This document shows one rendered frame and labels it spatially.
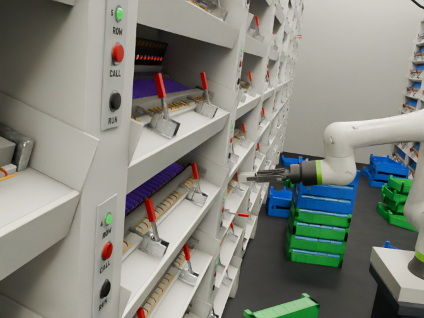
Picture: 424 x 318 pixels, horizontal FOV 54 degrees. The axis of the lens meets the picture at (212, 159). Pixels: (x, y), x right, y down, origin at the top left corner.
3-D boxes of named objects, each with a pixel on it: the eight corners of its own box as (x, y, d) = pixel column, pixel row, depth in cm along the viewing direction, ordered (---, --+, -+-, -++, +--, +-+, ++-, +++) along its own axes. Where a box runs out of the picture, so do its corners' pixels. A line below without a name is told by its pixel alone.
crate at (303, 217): (341, 214, 246) (343, 202, 244) (349, 228, 226) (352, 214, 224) (290, 208, 247) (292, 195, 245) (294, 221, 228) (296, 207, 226)
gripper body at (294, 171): (301, 186, 153) (276, 187, 155) (301, 180, 161) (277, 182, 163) (300, 166, 151) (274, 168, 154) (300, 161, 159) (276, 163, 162)
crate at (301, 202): (343, 202, 244) (346, 188, 242) (352, 214, 224) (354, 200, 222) (292, 195, 245) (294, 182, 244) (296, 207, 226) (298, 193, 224)
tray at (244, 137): (250, 151, 175) (264, 122, 171) (221, 192, 117) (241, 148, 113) (207, 131, 177) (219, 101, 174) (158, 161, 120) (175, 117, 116)
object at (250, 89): (257, 105, 171) (270, 74, 167) (229, 123, 113) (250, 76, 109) (212, 85, 173) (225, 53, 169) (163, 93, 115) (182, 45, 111)
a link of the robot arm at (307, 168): (315, 155, 158) (315, 160, 149) (317, 185, 160) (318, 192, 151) (299, 156, 160) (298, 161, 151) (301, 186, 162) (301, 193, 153)
